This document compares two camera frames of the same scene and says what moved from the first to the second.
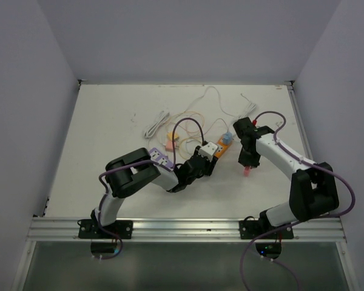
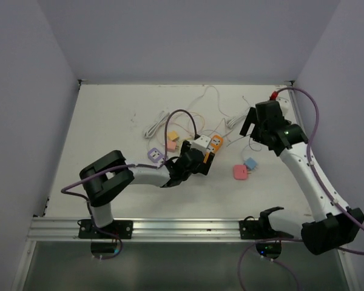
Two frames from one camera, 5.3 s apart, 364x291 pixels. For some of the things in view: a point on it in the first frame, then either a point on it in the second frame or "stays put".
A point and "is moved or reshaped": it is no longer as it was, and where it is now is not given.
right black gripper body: [249, 157] -> [257, 133]
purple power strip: [158, 157] stays put
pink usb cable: [212, 120] -> [171, 145]
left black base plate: [90, 229] stays put
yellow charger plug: [169, 136] stays put
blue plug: [227, 137] is moved or reshaped
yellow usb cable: [195, 140] -> [188, 125]
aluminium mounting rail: [52, 230] stays put
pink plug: [246, 171] is moved or reshaped
